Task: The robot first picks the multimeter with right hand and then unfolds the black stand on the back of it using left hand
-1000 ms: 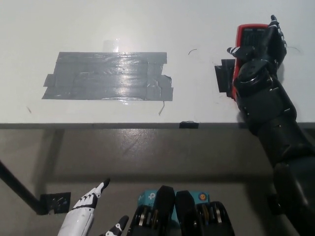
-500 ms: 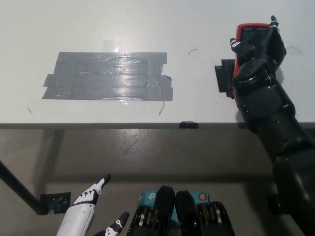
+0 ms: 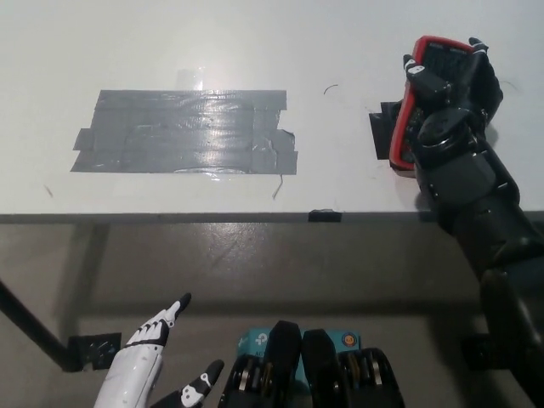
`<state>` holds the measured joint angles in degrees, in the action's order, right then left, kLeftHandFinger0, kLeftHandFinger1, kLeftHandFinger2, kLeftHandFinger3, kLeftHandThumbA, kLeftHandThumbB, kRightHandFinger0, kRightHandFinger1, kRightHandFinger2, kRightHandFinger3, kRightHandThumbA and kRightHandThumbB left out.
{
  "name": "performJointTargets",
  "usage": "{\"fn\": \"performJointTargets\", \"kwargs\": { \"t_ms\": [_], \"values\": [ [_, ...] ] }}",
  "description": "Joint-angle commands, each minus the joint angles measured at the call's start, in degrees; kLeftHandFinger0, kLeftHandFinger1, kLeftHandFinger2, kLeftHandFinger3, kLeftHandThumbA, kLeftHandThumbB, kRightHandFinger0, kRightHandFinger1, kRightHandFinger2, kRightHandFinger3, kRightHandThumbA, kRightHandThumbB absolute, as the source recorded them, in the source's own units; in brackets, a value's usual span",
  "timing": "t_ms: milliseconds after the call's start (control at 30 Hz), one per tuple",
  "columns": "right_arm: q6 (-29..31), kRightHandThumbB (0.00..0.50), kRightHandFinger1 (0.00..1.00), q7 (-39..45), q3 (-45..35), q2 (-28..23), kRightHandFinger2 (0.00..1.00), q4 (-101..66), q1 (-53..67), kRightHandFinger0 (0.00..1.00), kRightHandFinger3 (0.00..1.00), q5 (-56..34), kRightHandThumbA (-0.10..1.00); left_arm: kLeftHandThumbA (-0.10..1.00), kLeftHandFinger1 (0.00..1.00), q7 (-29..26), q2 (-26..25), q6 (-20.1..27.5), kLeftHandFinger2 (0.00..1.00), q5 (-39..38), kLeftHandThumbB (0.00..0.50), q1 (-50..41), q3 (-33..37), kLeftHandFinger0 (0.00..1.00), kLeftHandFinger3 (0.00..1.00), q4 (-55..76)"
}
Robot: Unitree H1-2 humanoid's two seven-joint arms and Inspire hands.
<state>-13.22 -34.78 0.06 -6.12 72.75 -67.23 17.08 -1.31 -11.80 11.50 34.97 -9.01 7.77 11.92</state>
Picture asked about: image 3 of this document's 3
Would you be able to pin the black tape patch on table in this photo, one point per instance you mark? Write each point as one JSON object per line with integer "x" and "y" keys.
{"x": 382, "y": 132}

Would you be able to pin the black and teal robot torso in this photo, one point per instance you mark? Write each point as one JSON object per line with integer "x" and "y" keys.
{"x": 314, "y": 370}

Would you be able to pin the small black tape strip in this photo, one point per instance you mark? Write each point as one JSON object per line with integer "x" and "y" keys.
{"x": 325, "y": 216}

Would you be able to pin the black floor tape patch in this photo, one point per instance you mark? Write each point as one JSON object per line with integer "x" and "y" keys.
{"x": 93, "y": 353}
{"x": 476, "y": 350}

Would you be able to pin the black diagonal table brace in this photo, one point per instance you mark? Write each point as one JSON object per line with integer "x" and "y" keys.
{"x": 34, "y": 327}

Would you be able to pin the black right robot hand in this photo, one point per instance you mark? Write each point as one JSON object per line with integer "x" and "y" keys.
{"x": 463, "y": 170}

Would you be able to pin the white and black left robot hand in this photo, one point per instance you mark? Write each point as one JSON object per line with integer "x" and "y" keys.
{"x": 132, "y": 374}

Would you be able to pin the red digital multimeter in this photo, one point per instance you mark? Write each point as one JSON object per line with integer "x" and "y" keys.
{"x": 401, "y": 127}

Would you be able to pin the large grey duct tape patch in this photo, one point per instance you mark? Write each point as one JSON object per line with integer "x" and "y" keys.
{"x": 170, "y": 136}

